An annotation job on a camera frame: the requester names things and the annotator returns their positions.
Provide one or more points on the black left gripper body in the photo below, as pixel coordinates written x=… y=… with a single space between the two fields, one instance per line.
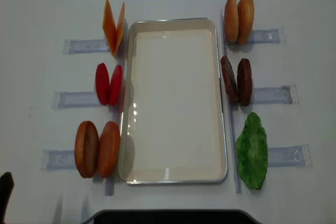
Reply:
x=6 y=188

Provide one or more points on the bun slice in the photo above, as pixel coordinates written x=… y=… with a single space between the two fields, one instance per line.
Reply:
x=86 y=147
x=108 y=149

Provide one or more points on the left red tomato slice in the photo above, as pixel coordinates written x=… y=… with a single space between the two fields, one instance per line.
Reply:
x=102 y=84

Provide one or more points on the red tomato slice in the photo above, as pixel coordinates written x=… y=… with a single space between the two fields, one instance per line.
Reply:
x=102 y=84
x=115 y=85

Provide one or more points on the right red tomato slice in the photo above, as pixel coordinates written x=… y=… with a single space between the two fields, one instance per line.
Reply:
x=115 y=85

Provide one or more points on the left orange cheese slice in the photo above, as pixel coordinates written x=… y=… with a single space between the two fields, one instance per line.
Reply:
x=109 y=28

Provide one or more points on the orange cheese slice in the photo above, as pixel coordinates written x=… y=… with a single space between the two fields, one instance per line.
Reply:
x=119 y=30
x=109 y=28

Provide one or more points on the right orange cheese slice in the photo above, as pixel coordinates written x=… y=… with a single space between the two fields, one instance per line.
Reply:
x=119 y=30

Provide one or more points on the left brown meat patty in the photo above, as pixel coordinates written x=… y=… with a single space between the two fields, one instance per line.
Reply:
x=229 y=79

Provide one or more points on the brown meat patty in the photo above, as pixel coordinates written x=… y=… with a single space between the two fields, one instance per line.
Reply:
x=244 y=82
x=229 y=79

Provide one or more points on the green lettuce leaf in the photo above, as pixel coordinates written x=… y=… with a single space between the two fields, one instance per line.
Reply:
x=252 y=153

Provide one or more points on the right brown meat patty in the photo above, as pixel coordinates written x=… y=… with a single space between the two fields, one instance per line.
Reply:
x=244 y=82

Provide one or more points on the clear holder lower left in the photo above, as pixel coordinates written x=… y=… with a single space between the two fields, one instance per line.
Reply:
x=58 y=160

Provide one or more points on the clear holder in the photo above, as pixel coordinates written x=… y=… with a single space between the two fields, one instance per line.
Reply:
x=294 y=156
x=84 y=46
x=266 y=36
x=62 y=100
x=280 y=95
x=58 y=160

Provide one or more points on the clear holder middle left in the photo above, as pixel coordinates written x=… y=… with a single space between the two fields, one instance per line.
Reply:
x=62 y=100

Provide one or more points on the clear holder upper left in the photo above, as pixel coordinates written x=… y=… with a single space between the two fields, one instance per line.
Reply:
x=84 y=46

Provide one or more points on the white metal tray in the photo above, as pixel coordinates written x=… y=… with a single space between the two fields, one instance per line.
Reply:
x=172 y=128

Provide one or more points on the left top bun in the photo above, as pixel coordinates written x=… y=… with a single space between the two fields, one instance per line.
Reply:
x=231 y=20

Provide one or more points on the right top bun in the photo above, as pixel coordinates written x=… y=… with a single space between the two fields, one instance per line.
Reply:
x=246 y=19

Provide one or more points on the clear holder middle right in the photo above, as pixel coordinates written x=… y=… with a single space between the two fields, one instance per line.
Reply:
x=280 y=95

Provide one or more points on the clear holder lower right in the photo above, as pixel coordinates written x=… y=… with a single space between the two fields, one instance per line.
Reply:
x=294 y=156

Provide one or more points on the clear holder upper right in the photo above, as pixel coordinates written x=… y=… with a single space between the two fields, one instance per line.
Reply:
x=266 y=36

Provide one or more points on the clear left vertical rail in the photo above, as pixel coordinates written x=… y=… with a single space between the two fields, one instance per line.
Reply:
x=117 y=109

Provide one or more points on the clear vertical rail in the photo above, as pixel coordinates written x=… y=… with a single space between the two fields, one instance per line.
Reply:
x=230 y=117
x=117 y=109

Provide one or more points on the clear right vertical rail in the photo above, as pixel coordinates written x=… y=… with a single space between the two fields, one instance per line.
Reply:
x=230 y=117

